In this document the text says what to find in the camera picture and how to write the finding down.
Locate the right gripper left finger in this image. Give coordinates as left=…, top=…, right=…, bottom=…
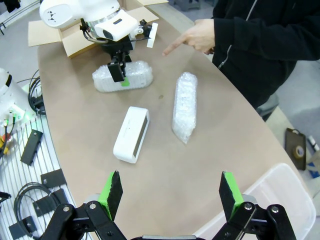
left=42, top=170, right=126, bottom=240

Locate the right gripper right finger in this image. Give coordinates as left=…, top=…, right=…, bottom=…
left=212, top=171, right=297, bottom=240

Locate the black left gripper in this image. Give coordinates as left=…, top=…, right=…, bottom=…
left=96, top=37, right=137, bottom=88

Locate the short bubble-wrapped clock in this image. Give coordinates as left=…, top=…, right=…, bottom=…
left=91, top=59, right=155, bottom=94

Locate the long bubble-wrapped clock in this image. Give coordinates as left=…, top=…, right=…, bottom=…
left=171, top=71, right=199, bottom=145

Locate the white unwrapped clock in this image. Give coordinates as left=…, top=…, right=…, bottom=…
left=112, top=106, right=151, bottom=165

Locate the person's right hand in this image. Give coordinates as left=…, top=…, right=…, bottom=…
left=161, top=18, right=216, bottom=57

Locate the clear plastic container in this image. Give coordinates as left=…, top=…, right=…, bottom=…
left=192, top=162, right=316, bottom=240

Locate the brown cardboard box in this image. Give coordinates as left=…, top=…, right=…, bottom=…
left=27, top=0, right=170, bottom=60

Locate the white slotted mounting plate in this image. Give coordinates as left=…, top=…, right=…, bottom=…
left=0, top=117, right=76, bottom=240

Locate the red yellow emergency stop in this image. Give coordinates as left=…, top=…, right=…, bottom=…
left=0, top=133, right=12, bottom=156

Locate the person in black jacket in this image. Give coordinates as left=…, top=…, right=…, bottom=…
left=208, top=0, right=320, bottom=110

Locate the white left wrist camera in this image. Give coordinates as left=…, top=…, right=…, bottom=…
left=139, top=19, right=159, bottom=49

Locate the coiled black cable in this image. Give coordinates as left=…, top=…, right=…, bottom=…
left=13, top=182, right=61, bottom=238

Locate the black cable bundle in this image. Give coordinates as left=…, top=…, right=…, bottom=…
left=28, top=69, right=47, bottom=116

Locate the long black bracket plate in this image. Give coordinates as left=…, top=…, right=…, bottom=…
left=20, top=129, right=44, bottom=166

